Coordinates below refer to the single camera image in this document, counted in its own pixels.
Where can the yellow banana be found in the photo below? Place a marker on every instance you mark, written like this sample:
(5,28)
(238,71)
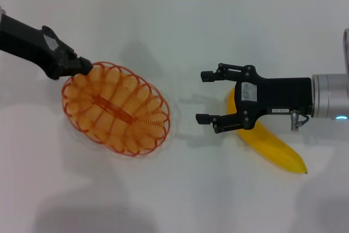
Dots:
(278,148)

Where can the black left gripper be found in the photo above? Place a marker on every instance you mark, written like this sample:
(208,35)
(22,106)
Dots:
(30,44)

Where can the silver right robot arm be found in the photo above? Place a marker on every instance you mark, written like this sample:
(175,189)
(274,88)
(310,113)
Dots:
(330,96)

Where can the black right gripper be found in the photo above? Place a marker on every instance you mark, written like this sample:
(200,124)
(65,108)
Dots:
(283,96)

